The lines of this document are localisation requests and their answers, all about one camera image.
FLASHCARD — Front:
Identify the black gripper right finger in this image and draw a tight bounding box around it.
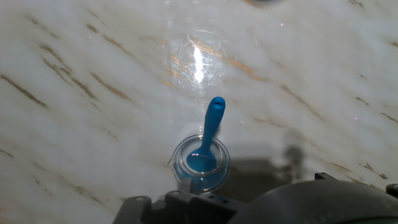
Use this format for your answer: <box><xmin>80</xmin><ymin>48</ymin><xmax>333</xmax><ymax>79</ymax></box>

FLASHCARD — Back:
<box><xmin>164</xmin><ymin>176</ymin><xmax>247</xmax><ymax>224</ymax></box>

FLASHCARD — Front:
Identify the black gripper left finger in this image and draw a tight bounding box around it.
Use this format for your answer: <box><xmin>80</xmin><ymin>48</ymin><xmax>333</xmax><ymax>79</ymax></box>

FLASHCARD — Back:
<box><xmin>113</xmin><ymin>195</ymin><xmax>154</xmax><ymax>224</ymax></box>

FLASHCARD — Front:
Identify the blue plastic spoon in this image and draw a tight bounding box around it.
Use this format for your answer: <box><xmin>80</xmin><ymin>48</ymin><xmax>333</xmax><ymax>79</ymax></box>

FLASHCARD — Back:
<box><xmin>185</xmin><ymin>96</ymin><xmax>226</xmax><ymax>174</ymax></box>

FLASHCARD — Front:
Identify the small beaker with blue liquid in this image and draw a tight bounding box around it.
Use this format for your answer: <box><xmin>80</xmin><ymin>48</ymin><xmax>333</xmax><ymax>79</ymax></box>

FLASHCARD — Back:
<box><xmin>167</xmin><ymin>134</ymin><xmax>231</xmax><ymax>194</ymax></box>

